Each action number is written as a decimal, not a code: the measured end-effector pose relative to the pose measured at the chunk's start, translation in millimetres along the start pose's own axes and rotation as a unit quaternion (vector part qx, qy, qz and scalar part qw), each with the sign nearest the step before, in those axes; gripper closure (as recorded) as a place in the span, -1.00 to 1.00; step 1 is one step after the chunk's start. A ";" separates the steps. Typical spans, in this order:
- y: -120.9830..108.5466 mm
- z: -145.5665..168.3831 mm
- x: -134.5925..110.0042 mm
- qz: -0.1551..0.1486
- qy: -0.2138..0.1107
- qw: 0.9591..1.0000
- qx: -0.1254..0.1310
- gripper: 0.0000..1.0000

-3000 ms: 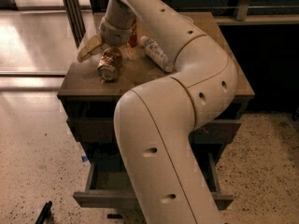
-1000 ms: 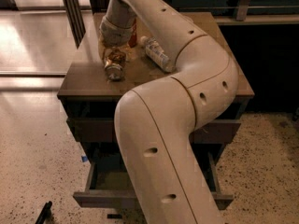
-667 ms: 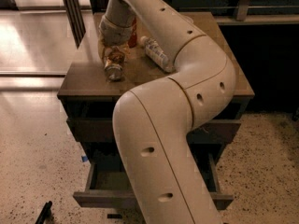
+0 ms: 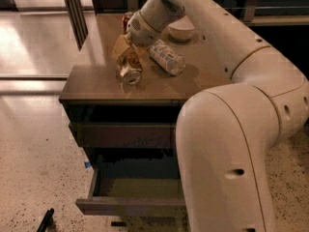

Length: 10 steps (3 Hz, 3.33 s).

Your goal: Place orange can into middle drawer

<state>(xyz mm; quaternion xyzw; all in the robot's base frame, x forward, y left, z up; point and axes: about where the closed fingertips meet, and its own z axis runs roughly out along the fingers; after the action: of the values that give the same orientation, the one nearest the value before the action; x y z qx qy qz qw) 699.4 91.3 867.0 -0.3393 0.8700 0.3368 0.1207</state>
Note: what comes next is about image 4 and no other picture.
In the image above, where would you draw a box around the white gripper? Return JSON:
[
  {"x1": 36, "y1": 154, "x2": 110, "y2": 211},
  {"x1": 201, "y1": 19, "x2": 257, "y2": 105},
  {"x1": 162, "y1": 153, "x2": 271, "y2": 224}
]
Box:
[{"x1": 112, "y1": 12, "x2": 158, "y2": 61}]

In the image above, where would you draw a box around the orange soda can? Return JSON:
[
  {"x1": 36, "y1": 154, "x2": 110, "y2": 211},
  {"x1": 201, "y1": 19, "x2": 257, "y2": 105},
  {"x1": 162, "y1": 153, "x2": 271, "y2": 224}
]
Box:
[{"x1": 117, "y1": 51, "x2": 143, "y2": 85}]

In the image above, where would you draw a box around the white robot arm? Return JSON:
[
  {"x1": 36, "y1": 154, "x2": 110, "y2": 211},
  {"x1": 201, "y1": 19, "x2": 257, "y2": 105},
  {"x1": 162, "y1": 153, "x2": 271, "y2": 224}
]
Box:
[{"x1": 112, "y1": 0, "x2": 309, "y2": 232}]

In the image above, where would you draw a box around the red cola can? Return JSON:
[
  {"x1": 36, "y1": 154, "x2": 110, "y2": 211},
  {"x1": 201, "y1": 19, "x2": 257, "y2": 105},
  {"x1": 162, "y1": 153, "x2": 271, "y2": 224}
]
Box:
[{"x1": 122, "y1": 12, "x2": 134, "y2": 34}]

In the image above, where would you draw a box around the brown wooden drawer cabinet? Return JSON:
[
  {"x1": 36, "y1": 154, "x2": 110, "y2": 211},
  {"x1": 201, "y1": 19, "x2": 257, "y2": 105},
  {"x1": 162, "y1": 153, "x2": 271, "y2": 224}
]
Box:
[{"x1": 58, "y1": 12, "x2": 264, "y2": 232}]

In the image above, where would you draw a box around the open middle drawer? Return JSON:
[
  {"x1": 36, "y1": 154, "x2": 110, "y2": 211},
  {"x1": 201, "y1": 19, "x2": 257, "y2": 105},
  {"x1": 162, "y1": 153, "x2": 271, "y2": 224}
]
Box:
[{"x1": 76, "y1": 158, "x2": 186, "y2": 218}]

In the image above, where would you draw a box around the clear plastic water bottle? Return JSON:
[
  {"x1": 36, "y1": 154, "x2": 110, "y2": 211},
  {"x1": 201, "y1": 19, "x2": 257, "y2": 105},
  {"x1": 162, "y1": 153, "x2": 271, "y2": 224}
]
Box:
[{"x1": 149, "y1": 40, "x2": 185, "y2": 76}]

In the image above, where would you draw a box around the white ceramic bowl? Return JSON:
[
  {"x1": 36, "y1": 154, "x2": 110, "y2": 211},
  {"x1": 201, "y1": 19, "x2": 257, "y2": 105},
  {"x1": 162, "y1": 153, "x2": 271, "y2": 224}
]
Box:
[{"x1": 168, "y1": 16, "x2": 195, "y2": 43}]

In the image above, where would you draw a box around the blue tape piece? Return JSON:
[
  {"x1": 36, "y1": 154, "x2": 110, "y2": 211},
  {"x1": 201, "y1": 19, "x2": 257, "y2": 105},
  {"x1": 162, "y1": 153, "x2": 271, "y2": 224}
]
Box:
[{"x1": 84, "y1": 160, "x2": 91, "y2": 168}]

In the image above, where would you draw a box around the small black floor marker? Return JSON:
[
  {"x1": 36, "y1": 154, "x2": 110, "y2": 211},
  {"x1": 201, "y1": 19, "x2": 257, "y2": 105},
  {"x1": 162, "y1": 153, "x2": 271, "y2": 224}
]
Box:
[{"x1": 111, "y1": 221, "x2": 126, "y2": 227}]

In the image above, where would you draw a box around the black object on floor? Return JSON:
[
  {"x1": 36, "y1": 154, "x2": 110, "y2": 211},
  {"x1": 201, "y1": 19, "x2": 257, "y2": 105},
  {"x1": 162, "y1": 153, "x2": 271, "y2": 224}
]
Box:
[{"x1": 37, "y1": 208, "x2": 54, "y2": 232}]

